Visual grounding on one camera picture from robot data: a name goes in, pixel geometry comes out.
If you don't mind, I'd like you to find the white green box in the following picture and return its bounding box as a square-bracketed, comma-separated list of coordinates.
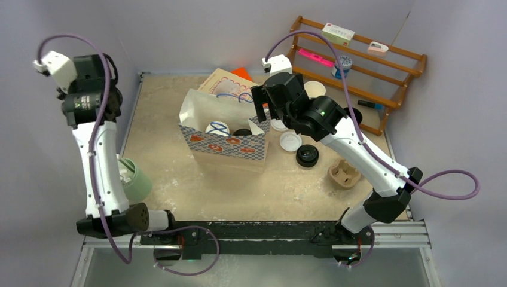
[321, 23, 355, 47]

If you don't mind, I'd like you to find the pink white tape dispenser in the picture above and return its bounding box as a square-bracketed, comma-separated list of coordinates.
[367, 41, 389, 57]

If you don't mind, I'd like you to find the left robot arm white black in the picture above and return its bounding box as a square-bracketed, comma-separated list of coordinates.
[58, 54, 178, 245]

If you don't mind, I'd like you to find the stack of black lids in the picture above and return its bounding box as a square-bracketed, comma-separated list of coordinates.
[296, 144, 319, 168]

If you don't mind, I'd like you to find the black paper cup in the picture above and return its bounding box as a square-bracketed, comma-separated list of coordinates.
[344, 107, 363, 125]

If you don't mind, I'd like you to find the orange paper bag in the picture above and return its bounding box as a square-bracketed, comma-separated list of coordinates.
[231, 67, 253, 82]

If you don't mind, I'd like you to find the green cup holder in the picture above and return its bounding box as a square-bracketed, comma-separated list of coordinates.
[118, 158, 152, 203]

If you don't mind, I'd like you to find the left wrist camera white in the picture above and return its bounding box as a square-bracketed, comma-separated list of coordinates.
[33, 51, 78, 94]

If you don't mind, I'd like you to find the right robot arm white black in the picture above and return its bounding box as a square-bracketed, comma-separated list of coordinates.
[251, 72, 423, 243]

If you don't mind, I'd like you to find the checkered paper bakery bag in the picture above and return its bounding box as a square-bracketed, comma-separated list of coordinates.
[179, 89, 270, 173]

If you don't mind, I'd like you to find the pink highlighter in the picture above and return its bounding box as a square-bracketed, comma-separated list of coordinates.
[298, 48, 334, 68]

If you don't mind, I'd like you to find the blue white jar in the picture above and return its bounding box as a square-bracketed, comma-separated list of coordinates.
[331, 56, 353, 79]

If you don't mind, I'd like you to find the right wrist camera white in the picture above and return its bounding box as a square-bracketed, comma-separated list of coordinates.
[261, 54, 292, 77]

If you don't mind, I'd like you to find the wooden shelf rack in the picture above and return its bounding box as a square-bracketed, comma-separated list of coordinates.
[286, 33, 427, 136]

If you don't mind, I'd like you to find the black blue marker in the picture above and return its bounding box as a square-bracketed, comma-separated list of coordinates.
[358, 100, 383, 110]

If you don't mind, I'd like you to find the white cup lid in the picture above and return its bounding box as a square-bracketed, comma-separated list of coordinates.
[205, 121, 230, 136]
[279, 131, 303, 152]

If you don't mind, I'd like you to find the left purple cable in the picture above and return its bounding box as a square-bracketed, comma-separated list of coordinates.
[36, 33, 221, 277]

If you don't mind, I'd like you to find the stack of white paper cups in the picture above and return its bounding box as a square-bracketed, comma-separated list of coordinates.
[304, 81, 326, 99]

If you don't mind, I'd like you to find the cakes recipe book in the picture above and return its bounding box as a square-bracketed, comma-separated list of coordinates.
[198, 68, 256, 99]

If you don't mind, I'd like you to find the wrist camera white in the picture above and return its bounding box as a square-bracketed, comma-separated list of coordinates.
[261, 54, 292, 77]
[33, 51, 78, 94]

